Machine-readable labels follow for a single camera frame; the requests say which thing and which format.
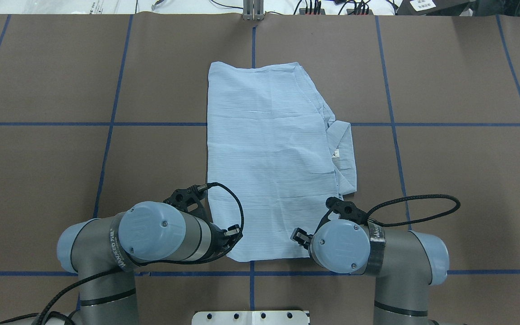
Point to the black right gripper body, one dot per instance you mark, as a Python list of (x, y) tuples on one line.
[(301, 237)]

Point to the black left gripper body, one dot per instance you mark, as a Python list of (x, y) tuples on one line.
[(217, 235)]

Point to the light blue button shirt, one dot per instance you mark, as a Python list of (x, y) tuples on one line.
[(275, 142)]

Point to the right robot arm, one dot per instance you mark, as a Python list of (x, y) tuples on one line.
[(404, 263)]

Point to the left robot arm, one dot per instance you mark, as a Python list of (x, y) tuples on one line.
[(105, 252)]

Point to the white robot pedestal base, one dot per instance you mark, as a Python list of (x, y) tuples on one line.
[(274, 317)]

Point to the aluminium frame post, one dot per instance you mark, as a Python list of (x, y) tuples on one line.
[(253, 10)]

